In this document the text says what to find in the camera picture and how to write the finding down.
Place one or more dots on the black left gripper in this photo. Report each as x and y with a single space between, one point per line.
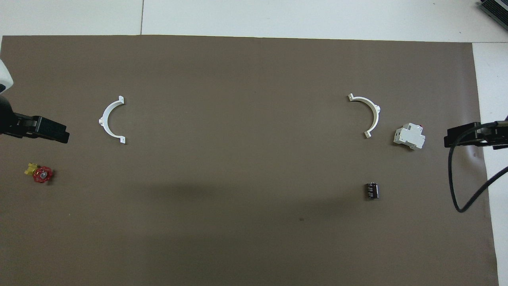
18 125

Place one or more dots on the black cylindrical capacitor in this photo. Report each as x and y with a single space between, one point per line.
372 190

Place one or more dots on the white half pipe clamp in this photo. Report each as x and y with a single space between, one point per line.
106 111
375 115

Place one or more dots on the grey ribbed device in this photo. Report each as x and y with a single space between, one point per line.
496 10

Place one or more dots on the brown paper table mat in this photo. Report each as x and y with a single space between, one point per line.
238 159

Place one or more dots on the white circuit breaker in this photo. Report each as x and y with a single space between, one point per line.
408 137

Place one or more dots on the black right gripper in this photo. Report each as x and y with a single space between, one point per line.
496 137

